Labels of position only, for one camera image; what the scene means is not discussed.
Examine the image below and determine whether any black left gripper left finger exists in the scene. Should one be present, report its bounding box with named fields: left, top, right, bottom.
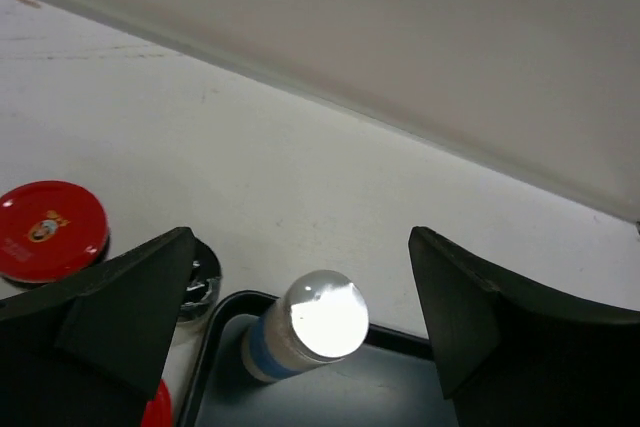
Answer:
left=1, top=227, right=195, bottom=426

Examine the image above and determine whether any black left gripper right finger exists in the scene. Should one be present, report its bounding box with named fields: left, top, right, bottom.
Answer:
left=408, top=227, right=639, bottom=426

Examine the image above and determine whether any red lid sauce jar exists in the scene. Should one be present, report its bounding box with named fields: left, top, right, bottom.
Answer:
left=1, top=180, right=110, bottom=289
left=141, top=380, right=173, bottom=427

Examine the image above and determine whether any silver lid blue label shaker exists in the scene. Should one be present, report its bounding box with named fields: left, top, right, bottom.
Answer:
left=241, top=270, right=370, bottom=383

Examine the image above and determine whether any black plastic tray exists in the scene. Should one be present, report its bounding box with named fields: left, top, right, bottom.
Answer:
left=176, top=290, right=457, bottom=427

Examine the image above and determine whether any black knob grinder bottle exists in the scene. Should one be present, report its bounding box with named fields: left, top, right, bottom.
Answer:
left=171, top=239, right=222, bottom=346

